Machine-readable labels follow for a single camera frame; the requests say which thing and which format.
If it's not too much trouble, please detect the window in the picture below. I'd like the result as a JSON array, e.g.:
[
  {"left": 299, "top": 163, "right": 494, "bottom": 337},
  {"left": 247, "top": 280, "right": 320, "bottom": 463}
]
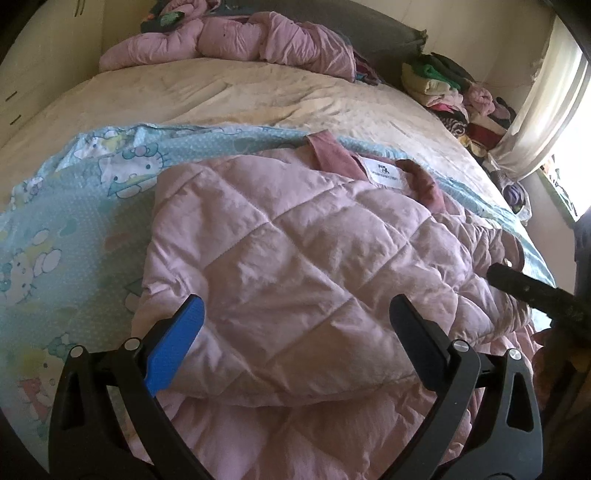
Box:
[{"left": 549, "top": 51, "right": 591, "bottom": 185}]

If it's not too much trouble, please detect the dark green cloth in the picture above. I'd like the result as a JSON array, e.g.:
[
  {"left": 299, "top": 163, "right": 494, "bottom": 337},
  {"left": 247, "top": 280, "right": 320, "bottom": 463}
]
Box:
[{"left": 141, "top": 8, "right": 186, "bottom": 34}]

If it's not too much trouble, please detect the striped colourful garment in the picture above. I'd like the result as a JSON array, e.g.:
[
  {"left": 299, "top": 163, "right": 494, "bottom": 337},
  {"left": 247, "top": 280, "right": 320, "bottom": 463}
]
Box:
[{"left": 353, "top": 48, "right": 385, "bottom": 87}]

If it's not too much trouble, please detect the pink quilted jacket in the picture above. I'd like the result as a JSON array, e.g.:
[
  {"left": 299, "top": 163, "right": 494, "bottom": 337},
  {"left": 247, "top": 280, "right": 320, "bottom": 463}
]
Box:
[{"left": 115, "top": 130, "right": 548, "bottom": 480}]

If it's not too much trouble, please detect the cream curtain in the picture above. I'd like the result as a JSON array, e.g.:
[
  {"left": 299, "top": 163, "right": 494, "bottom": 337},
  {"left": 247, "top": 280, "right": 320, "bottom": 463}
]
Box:
[{"left": 489, "top": 32, "right": 591, "bottom": 179}]

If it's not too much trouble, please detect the pink fleece garment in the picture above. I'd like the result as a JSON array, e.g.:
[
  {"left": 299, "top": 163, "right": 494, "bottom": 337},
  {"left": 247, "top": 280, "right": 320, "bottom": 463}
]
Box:
[{"left": 159, "top": 0, "right": 223, "bottom": 20}]

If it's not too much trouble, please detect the cream wardrobe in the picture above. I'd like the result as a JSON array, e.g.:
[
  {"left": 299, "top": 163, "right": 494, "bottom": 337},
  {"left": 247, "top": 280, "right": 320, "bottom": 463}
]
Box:
[{"left": 0, "top": 0, "right": 105, "bottom": 154}]

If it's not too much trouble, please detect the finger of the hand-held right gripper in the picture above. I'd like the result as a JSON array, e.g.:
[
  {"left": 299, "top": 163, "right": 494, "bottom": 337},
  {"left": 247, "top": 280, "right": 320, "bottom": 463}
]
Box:
[{"left": 487, "top": 262, "right": 591, "bottom": 329}]

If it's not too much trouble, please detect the crumpled pink padded coat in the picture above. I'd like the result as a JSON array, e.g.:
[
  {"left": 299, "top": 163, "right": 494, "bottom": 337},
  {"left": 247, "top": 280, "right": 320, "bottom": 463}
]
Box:
[{"left": 99, "top": 11, "right": 357, "bottom": 82}]

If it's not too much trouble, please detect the purple cloth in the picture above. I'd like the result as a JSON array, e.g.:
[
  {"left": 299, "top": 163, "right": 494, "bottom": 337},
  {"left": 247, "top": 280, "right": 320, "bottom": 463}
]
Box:
[{"left": 503, "top": 182, "right": 533, "bottom": 219}]

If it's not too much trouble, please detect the pile of folded clothes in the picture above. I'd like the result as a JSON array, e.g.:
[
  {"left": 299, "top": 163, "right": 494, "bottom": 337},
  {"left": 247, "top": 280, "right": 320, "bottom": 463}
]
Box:
[{"left": 401, "top": 53, "right": 519, "bottom": 158}]

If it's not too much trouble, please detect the patterned windowsill cloth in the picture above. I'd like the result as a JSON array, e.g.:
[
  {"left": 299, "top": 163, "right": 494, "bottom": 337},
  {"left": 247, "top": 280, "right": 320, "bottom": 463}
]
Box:
[{"left": 542, "top": 159, "right": 583, "bottom": 223}]

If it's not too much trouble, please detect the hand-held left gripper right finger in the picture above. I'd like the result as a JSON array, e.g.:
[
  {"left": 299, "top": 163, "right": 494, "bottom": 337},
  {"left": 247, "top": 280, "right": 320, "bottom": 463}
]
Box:
[{"left": 389, "top": 294, "right": 544, "bottom": 480}]

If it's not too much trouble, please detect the grey padded headboard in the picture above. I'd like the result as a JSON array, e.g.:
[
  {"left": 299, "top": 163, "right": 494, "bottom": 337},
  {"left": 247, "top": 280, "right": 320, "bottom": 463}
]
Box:
[{"left": 139, "top": 0, "right": 428, "bottom": 85}]

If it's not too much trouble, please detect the blue cartoon printed blanket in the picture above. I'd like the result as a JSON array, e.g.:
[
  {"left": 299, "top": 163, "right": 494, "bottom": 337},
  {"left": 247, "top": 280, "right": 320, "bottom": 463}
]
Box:
[{"left": 0, "top": 121, "right": 557, "bottom": 446}]

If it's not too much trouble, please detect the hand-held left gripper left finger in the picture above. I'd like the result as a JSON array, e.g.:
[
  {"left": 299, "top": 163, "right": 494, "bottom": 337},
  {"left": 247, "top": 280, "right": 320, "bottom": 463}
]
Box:
[{"left": 48, "top": 293, "right": 214, "bottom": 480}]

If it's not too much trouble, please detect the bed with beige sheet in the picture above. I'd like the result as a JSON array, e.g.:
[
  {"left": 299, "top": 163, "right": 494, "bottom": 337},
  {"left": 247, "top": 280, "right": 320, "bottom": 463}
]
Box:
[{"left": 0, "top": 55, "right": 532, "bottom": 222}]

